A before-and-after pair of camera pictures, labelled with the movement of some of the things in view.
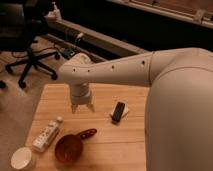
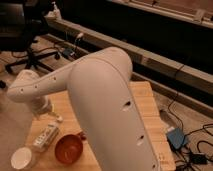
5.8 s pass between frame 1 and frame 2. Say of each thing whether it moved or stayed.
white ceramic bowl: stayed
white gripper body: moved
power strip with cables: stayed
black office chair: stayed
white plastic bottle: stayed
